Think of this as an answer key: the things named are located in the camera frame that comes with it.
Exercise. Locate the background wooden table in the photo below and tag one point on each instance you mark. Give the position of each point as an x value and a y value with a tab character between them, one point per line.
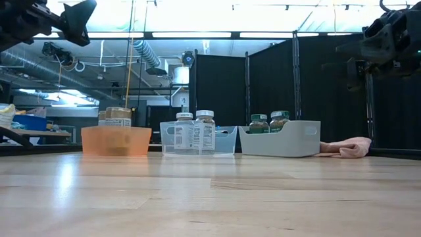
39	133

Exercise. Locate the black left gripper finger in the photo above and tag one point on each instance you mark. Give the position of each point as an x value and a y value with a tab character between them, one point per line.
80	23

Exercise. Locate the thin black frame post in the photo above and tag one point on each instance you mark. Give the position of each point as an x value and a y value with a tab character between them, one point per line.
247	85

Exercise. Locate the white-lid spice jar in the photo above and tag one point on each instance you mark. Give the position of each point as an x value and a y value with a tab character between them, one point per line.
204	135
184	135

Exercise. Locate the white cylinder tank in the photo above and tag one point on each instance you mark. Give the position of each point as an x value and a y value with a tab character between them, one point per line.
181	75

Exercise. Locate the black room post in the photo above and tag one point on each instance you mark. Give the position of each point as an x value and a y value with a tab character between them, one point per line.
193	85

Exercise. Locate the pink cloth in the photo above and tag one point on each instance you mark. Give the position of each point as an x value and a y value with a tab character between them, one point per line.
352	146

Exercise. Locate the black curtain panel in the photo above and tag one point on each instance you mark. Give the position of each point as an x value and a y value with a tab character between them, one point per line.
398	112
220	89
329	108
269	82

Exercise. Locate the clear plastic bin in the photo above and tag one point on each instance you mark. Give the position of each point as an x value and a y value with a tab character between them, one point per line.
227	141

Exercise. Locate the black hanging lamp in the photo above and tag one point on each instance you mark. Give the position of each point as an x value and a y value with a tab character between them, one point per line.
156	71

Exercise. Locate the white plastic bin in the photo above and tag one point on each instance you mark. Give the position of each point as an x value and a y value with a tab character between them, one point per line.
289	141

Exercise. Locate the slotted metal frame post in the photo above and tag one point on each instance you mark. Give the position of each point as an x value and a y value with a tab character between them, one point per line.
297	82
370	112

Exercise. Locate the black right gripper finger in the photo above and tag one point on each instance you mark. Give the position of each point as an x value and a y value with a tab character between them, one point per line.
378	46
355	74

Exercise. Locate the orange translucent plastic bin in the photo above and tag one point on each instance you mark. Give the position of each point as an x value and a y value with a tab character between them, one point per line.
115	141

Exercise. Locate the yellow and white bag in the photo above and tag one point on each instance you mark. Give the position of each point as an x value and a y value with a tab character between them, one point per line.
6	115

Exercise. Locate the black ceiling-hung device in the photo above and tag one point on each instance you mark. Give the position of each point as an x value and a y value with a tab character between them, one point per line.
57	52

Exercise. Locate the blue storage bin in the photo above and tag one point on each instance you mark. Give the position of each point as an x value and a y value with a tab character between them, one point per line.
29	122

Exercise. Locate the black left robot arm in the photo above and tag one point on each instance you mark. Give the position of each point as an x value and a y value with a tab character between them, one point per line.
10	41

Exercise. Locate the round black ceiling device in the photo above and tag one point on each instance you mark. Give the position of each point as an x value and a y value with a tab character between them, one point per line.
188	58

